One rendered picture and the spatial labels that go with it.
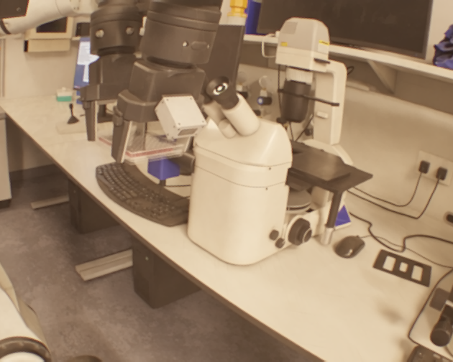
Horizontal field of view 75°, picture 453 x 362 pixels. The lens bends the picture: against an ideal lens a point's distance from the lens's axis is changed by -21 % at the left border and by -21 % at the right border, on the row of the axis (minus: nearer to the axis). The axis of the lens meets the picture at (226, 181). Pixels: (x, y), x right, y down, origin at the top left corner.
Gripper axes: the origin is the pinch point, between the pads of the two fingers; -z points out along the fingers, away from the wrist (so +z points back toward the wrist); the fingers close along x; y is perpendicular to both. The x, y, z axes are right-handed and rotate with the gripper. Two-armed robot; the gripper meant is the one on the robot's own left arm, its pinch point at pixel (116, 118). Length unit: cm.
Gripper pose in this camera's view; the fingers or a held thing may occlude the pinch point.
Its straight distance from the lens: 56.8
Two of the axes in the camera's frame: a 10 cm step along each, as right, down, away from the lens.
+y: -7.1, -1.2, 6.9
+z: -0.3, -9.8, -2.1
